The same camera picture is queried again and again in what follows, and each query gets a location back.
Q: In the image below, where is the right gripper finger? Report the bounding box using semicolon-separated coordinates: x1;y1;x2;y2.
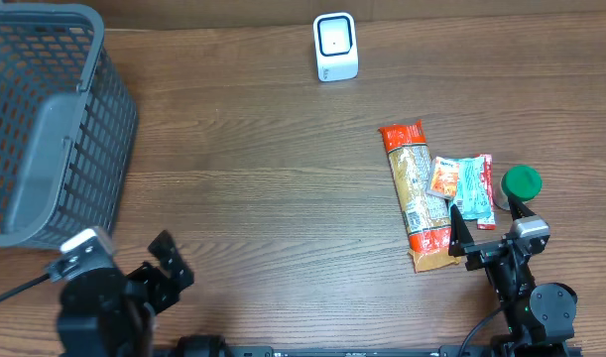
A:
448;204;475;257
508;195;536;221

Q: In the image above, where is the green lid jar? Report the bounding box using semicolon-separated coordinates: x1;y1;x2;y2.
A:
493;165;543;210

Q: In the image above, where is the red and tan cracker package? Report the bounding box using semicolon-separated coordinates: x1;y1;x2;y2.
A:
379;121;459;273

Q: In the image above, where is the light blue tissue pack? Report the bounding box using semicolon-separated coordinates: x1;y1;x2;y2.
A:
448;157;490;220

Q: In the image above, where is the red snack stick package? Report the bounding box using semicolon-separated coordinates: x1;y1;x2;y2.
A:
477;154;497;230

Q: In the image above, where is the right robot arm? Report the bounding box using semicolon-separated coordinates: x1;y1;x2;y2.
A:
448;196;580;356

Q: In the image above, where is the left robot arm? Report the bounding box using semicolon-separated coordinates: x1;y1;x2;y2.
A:
48;227;233;357

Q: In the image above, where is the white barcode scanner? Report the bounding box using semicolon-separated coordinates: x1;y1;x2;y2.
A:
312;12;359;82

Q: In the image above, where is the grey plastic shopping basket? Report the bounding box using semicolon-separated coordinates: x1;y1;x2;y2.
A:
0;3;139;249

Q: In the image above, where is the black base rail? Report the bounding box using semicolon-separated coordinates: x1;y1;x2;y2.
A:
153;345;583;357

